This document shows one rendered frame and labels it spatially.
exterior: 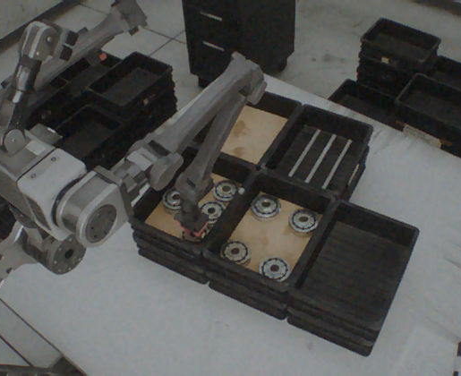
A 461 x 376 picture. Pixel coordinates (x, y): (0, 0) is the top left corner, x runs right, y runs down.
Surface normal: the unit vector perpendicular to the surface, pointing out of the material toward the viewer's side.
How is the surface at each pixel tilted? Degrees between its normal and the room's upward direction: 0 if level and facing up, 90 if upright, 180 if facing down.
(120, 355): 0
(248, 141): 0
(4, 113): 44
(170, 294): 0
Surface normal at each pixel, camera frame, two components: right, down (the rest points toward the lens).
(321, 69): -0.04, -0.66
